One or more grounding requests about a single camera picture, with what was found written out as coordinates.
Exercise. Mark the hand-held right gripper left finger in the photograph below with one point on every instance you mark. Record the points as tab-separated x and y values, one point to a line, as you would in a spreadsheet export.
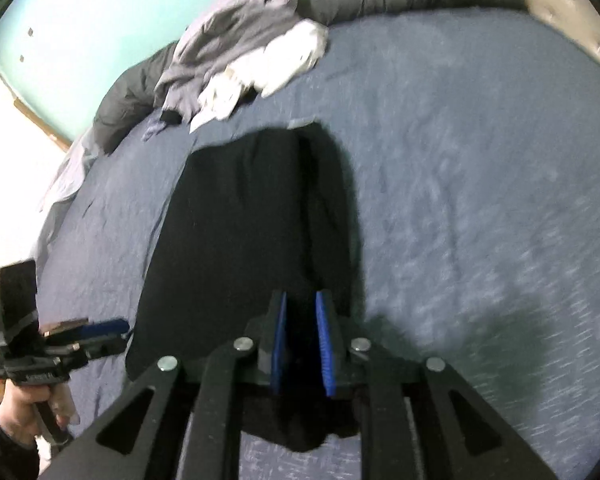
279	345

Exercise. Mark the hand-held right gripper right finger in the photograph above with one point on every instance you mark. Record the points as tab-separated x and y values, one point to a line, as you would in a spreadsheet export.
326	345

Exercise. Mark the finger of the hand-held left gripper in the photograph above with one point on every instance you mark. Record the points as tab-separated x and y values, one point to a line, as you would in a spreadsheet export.
105	328
102	347

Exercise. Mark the black sweater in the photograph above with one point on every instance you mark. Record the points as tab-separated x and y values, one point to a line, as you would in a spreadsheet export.
245	220

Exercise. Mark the person's left forearm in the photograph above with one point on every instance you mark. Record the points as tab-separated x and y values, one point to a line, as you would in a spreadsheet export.
0	452

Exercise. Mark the pile of grey white clothes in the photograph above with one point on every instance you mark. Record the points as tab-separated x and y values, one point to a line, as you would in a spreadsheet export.
230	30

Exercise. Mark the person's left hand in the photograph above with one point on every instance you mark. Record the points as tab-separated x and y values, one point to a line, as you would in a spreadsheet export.
17	415

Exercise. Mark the light grey blanket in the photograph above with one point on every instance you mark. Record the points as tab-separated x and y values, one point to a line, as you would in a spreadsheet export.
67	185

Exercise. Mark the blue-grey thin garment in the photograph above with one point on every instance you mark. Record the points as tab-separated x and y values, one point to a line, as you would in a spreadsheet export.
155	129

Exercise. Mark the blue sheeted bed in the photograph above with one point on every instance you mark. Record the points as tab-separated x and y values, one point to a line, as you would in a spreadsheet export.
480	185

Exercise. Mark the small black garment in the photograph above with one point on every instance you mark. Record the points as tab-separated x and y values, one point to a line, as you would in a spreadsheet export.
171	116

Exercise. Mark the cream white garment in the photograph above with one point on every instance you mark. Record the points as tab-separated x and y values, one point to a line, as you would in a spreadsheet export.
217	97

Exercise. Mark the white smiley t-shirt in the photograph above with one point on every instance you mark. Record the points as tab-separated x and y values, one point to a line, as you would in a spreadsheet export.
290	55

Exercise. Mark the cream tufted headboard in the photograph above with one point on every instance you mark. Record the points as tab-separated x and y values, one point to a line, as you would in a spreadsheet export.
575	20

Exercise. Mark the wooden window frame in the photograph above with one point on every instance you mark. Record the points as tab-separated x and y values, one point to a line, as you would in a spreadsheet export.
40	125

